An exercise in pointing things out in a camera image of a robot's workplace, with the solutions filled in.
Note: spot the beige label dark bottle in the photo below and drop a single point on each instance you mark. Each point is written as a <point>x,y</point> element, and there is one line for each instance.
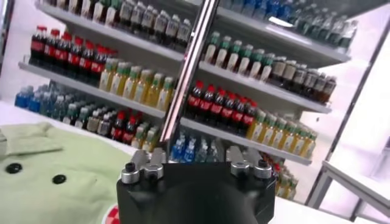
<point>278,71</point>
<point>299,78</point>
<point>319,86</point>
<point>289,74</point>
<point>329,89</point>
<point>309,82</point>

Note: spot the white metal frame table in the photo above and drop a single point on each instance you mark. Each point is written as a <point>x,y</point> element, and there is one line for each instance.
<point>353,184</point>

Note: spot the clear water bottle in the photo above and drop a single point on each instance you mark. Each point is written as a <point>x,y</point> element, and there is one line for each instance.
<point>324,27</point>
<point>312,23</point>
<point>300,19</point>
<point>336,30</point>

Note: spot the small red cap cola bottle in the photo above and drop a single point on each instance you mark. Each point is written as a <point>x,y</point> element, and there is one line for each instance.
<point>117,131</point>
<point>276,169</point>
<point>129,134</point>

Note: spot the small blue water bottle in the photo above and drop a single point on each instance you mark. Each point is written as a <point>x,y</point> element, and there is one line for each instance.
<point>177,150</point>
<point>22,99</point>
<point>189,152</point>
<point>35,103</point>

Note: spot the chrome shelf post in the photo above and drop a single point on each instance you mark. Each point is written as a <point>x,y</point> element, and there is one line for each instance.
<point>189,67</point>

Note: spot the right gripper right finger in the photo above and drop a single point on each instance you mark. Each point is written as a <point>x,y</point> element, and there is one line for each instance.
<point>240,165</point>

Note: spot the small white cap dark bottle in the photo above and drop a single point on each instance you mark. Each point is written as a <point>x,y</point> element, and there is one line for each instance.
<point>81,119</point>
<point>105,126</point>
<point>93,123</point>
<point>70,115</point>

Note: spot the grey drinks shelf unit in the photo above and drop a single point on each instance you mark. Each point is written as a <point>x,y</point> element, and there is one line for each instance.
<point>259,88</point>
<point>143,51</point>

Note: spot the slanted window frame post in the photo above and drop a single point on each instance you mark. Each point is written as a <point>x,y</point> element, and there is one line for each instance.
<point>356,94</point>

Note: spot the small yellow juice bottle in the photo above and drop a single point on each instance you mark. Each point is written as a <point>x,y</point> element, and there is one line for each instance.
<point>150,141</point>
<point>291,190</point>
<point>281,185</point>
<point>139,138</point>

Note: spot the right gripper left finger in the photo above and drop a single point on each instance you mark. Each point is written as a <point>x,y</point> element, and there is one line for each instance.
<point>143,165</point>

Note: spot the light green buttoned jacket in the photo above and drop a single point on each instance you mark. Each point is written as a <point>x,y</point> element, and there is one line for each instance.
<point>76,152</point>

